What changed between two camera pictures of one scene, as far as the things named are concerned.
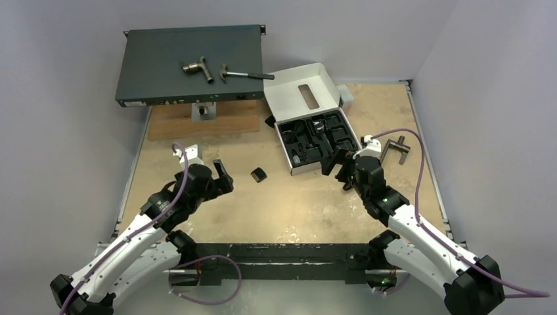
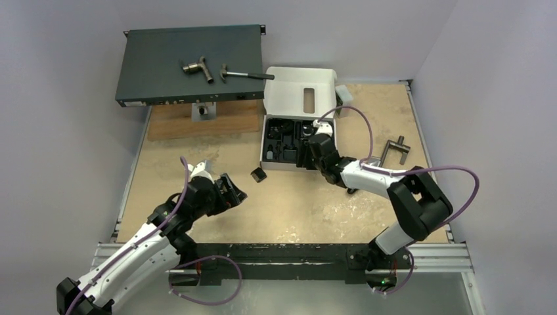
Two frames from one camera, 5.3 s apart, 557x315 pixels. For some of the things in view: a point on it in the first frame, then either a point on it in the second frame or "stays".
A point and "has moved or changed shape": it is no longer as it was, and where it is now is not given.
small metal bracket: [203, 111] stays
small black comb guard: [258, 174] stays
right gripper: [344, 168] -> [307, 153]
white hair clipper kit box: [301, 94] has moved or changed shape
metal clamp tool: [399, 146] stays
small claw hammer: [224, 73] stays
